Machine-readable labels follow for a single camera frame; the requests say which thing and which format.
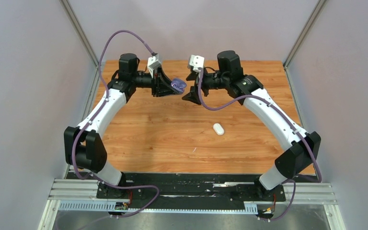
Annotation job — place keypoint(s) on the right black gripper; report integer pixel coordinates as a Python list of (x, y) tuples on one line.
[(193, 95)]

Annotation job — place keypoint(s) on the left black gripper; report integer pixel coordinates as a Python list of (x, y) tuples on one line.
[(161, 85)]

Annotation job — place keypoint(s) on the purple earbud charging case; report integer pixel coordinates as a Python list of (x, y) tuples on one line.
[(179, 85)]

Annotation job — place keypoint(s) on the white earbud charging case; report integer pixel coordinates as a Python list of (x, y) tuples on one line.
[(218, 129)]

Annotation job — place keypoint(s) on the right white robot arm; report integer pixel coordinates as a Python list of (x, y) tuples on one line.
[(300, 147)]

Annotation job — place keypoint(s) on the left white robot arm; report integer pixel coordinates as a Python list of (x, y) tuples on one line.
[(84, 148)]

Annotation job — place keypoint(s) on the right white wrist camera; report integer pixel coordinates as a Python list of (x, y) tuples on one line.
[(196, 63)]

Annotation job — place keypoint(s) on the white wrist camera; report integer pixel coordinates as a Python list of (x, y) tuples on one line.
[(153, 63), (196, 63)]

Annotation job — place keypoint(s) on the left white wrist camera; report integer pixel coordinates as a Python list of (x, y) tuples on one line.
[(153, 63)]

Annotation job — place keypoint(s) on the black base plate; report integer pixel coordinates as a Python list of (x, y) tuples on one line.
[(197, 191)]

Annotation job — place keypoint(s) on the aluminium frame rail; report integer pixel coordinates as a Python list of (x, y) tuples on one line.
[(73, 194)]

